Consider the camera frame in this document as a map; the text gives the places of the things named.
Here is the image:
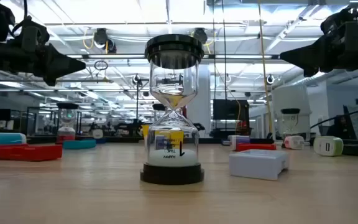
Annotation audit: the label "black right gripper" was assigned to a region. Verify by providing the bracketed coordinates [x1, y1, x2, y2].
[279, 12, 358, 77]

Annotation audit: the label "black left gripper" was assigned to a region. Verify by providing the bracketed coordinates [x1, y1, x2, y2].
[0, 17, 87, 87]

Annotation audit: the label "red sand hourglass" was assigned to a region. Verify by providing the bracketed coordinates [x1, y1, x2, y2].
[56, 102, 80, 144]

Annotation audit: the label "orange sand hourglass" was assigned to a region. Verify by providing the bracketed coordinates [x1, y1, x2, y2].
[280, 108, 301, 139]

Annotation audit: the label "pink USB wall charger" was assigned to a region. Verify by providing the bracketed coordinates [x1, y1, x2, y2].
[283, 135, 306, 151]

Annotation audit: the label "blue USB wall charger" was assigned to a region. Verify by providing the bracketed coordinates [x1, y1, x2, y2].
[0, 132, 27, 159]

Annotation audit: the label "purple USB wall charger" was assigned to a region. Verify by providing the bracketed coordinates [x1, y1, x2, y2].
[227, 134, 251, 146]

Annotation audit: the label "white digital timer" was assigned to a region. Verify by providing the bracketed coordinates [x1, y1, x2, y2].
[228, 149, 290, 181]

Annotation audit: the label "black ceiling fixture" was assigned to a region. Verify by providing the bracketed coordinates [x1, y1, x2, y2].
[193, 27, 209, 44]
[93, 27, 117, 54]

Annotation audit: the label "person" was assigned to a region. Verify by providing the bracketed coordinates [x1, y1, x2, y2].
[326, 114, 357, 140]

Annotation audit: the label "white sand hourglass black caps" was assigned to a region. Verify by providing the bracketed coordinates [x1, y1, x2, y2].
[139, 33, 205, 186]

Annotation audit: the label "yellow hanging cable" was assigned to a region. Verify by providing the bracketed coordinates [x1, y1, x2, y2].
[257, 0, 275, 136]

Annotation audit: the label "black left wrist camera cable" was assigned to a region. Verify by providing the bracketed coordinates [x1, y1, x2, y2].
[8, 0, 30, 40]

